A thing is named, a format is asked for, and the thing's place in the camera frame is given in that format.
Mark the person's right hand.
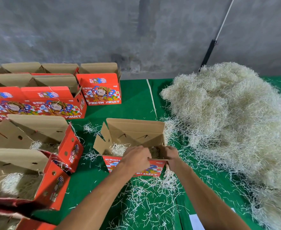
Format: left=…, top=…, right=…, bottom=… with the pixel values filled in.
left=159, top=145, right=185, bottom=173

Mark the person's left hand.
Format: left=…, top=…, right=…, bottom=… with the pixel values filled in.
left=118, top=145, right=152, bottom=174

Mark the pile of shredded paper filler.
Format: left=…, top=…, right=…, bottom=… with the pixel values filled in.
left=160, top=62, right=281, bottom=230

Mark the group of red fruit boxes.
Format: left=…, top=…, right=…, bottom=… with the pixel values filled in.
left=0, top=62, right=122, bottom=120

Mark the person's right forearm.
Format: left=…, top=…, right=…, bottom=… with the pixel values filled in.
left=171, top=160, right=251, bottom=230

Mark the person's left forearm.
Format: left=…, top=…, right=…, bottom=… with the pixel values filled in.
left=57, top=165, right=137, bottom=230

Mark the white printed paper sheet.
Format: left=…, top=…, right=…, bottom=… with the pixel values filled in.
left=188, top=208, right=237, bottom=230

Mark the white pole with black grip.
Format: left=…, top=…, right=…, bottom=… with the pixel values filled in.
left=198, top=0, right=236, bottom=72

